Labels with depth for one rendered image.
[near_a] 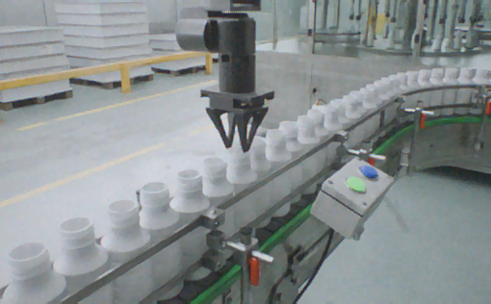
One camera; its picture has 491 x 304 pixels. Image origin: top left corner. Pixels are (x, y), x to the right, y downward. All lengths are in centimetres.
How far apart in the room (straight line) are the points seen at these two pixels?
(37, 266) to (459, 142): 149
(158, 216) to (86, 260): 11
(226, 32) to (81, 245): 34
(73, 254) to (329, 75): 347
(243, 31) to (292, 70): 339
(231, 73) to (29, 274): 37
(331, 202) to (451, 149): 105
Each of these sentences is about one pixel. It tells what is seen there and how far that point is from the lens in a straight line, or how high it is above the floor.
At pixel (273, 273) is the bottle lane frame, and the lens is 81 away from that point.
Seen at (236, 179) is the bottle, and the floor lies 112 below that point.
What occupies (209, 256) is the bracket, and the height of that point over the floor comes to 105.
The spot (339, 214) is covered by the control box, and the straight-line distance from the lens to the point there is 70.
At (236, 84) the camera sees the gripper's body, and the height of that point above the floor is 128.
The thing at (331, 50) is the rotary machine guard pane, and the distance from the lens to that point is 383.
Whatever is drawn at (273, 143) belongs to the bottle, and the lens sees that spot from 77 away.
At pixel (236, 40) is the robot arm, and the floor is 134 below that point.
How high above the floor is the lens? 140
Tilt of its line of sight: 20 degrees down
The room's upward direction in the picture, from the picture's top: straight up
